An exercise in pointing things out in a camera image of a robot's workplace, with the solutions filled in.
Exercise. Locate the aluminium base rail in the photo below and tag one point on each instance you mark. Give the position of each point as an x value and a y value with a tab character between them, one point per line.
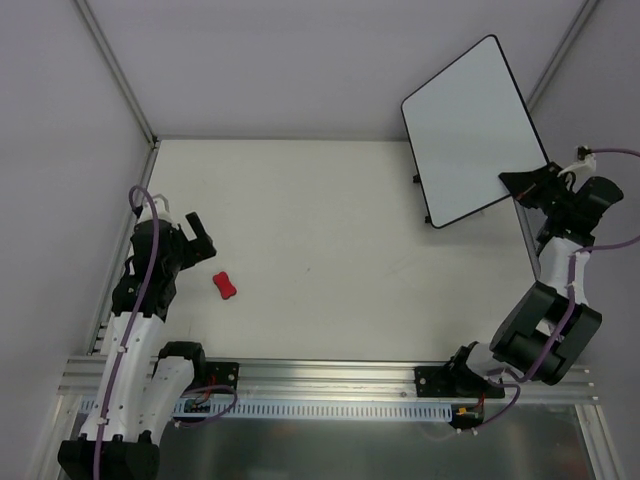
371	381

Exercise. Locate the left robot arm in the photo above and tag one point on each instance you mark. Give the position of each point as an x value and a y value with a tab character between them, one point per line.
141	381

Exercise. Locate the aluminium side rail left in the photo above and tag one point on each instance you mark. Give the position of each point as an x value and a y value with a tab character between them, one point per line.
116	265

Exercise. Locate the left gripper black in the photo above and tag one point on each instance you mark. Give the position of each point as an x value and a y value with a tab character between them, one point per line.
186	245

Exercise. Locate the aluminium side rail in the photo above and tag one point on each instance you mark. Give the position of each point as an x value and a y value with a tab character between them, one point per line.
116	265
529	237

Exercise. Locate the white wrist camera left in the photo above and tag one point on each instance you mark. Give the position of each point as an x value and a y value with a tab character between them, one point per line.
162	208

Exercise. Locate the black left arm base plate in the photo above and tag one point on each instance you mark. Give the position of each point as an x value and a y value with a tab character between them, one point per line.
222	373

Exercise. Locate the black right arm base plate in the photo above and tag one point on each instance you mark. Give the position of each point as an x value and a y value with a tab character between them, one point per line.
445	382

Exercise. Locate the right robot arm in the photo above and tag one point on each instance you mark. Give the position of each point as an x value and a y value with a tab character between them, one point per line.
552	324

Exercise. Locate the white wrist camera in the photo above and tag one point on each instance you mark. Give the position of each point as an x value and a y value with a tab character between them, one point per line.
162	208
584	163

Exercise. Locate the aluminium corner post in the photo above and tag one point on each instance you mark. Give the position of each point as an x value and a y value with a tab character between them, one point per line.
567	42
99	38

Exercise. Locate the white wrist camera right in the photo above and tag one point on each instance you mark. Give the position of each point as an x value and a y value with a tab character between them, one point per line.
584	163

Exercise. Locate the aluminium side rail right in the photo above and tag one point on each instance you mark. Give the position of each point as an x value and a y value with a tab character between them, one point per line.
529	237

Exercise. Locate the white slotted cable duct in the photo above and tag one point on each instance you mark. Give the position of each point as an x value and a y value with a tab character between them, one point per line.
303	409

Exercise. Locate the aluminium corner post left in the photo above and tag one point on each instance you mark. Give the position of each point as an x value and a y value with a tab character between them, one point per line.
99	38

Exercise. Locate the aluminium corner post right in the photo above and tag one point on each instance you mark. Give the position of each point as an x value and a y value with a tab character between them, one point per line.
567	42

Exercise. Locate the red whiteboard eraser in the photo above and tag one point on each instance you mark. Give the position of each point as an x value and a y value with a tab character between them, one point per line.
224	285

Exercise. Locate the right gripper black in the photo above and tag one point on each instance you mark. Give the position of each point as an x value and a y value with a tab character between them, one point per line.
545	185

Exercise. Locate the white whiteboard black frame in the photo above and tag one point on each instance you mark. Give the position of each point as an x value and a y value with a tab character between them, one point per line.
466	125

